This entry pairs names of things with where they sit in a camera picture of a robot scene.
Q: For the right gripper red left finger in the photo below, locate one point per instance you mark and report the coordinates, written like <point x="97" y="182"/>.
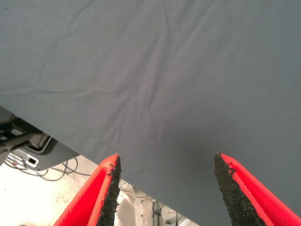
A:
<point x="94" y="195"/>

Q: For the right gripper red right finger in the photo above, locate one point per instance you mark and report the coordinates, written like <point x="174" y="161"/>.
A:
<point x="247" y="200"/>

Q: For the black metal frame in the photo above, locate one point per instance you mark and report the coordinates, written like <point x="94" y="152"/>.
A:
<point x="18" y="139"/>

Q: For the dark grey base panel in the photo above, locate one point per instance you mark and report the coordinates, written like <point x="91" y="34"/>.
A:
<point x="58" y="155"/>

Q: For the dark grey table cloth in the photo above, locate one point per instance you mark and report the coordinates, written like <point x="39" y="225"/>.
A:
<point x="164" y="70"/>

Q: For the white port plate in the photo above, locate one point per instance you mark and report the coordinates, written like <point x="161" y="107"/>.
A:
<point x="23" y="160"/>

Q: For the silver metal rail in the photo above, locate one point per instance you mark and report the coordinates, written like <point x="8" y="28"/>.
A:
<point x="185" y="223"/>

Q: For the white crumpled plastic sheet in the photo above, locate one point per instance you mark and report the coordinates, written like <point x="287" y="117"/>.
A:
<point x="127" y="207"/>

